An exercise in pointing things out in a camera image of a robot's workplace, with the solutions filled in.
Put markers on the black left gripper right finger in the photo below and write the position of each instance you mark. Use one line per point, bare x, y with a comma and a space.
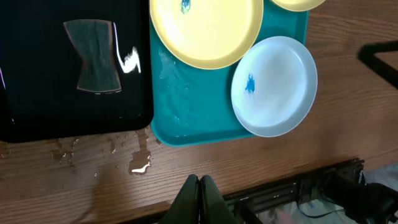
213, 208

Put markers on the yellow plate cleaned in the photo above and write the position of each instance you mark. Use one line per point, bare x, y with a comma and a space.
207, 34

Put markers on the black tray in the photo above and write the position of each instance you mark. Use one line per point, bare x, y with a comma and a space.
40, 69

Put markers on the yellow plate with stain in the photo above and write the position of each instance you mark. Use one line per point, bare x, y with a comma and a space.
298, 5

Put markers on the teal serving tray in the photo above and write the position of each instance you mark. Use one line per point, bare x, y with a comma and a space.
193, 105

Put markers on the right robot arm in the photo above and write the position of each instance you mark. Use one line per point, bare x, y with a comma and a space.
342, 184

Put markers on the green scrubbing sponge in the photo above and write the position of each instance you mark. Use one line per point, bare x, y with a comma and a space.
93, 41

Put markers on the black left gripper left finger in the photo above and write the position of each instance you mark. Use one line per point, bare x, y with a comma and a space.
184, 209

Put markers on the white plate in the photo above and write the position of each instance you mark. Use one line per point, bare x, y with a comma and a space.
274, 86

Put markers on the black mounting rail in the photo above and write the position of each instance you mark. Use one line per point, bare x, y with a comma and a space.
247, 204

